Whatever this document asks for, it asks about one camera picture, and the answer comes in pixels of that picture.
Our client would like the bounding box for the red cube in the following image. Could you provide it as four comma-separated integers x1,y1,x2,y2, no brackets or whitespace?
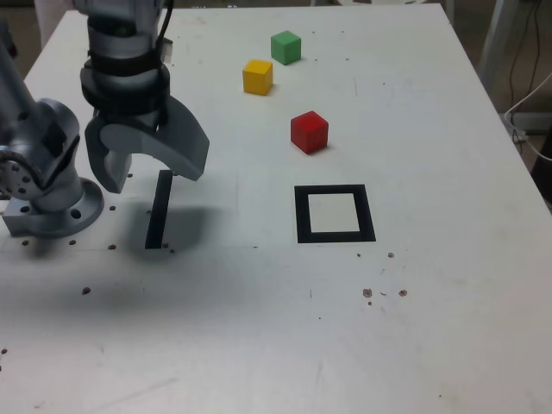
290,110,329,155

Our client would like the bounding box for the green cube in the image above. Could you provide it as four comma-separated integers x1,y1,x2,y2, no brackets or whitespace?
270,30,302,66

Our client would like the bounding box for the black tape square outline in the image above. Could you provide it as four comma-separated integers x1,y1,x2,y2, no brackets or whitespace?
293,184,377,245

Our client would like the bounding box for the thin black hanging cable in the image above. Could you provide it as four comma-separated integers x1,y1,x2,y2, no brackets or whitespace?
508,0,543,113

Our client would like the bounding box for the grey metal frame leg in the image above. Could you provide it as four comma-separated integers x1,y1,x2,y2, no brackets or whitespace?
474,0,531,104

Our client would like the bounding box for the white cable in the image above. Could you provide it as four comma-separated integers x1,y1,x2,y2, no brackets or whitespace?
503,72,552,164

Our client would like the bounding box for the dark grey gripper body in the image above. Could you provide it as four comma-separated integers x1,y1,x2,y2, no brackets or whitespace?
92,107,168,131

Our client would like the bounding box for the black tape strip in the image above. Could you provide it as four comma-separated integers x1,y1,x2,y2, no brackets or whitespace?
144,169,173,250

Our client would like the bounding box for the yellow cube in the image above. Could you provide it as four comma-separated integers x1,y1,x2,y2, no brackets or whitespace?
242,59,274,96

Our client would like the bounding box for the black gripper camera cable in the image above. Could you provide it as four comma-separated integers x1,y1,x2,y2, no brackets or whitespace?
157,0,175,47

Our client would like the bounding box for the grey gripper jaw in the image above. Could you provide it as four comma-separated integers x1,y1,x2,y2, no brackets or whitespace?
99,95,211,182
85,116,133,194

